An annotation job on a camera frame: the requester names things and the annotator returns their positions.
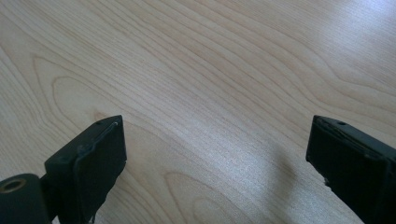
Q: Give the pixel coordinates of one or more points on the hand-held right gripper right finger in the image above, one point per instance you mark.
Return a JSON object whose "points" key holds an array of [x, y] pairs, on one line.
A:
{"points": [[358, 168]]}

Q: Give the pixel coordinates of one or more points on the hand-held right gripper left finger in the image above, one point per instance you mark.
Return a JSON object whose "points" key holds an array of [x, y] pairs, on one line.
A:
{"points": [[90, 161]]}

